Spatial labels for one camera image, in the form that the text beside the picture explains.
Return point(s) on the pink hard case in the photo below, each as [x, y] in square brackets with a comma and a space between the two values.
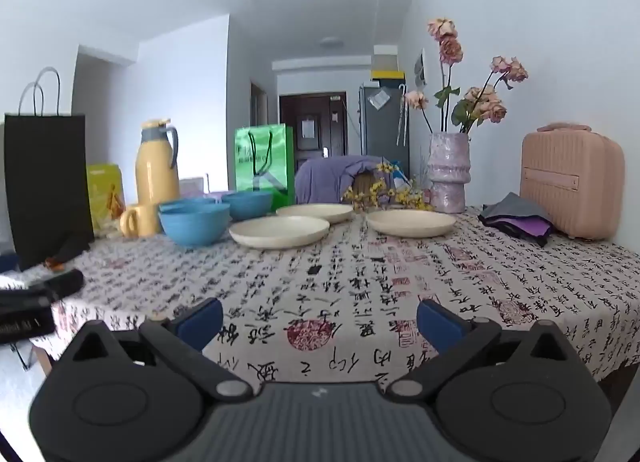
[572, 182]

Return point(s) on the purple chair cover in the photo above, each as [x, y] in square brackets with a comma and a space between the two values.
[322, 177]

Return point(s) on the round ceiling lamp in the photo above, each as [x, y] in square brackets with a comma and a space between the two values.
[331, 42]

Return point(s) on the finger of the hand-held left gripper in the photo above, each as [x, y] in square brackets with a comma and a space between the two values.
[62, 283]

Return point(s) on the yellow cardboard box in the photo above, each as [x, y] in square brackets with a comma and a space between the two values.
[387, 64]

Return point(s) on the wall poster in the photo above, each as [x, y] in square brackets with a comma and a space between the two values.
[421, 67]

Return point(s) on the cream plate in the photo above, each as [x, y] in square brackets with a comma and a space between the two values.
[315, 212]
[411, 223]
[279, 233]

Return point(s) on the yellow flower sprig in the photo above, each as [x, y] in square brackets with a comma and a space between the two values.
[400, 198]

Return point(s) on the green gift bag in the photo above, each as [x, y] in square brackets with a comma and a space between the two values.
[272, 152]

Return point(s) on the printed tablecloth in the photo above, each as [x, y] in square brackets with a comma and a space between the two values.
[350, 287]

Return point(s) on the black paper bag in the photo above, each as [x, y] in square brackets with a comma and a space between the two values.
[45, 182]

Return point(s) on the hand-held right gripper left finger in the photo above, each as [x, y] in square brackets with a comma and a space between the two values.
[200, 324]

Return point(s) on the pink textured vase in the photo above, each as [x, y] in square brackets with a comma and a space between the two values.
[447, 172]

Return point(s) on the grey refrigerator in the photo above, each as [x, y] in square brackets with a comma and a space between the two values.
[382, 142]

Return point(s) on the dried pink roses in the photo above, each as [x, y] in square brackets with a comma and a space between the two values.
[480, 102]

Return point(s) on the pale purple packet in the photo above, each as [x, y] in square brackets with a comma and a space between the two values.
[192, 187]

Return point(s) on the blue bowl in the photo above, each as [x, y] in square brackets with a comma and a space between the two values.
[195, 228]
[248, 206]
[182, 202]

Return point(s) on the grey folded cloth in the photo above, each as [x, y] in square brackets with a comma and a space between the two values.
[515, 207]

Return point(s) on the yellow thermos jug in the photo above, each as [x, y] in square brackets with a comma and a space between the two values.
[156, 172]

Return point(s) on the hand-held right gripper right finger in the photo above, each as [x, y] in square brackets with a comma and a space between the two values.
[436, 324]

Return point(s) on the yellow mug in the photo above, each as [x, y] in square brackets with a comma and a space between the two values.
[145, 220]

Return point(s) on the dark wooden door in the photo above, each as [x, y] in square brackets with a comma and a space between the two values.
[312, 132]

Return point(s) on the wooden chair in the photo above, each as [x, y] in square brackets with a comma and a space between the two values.
[364, 184]

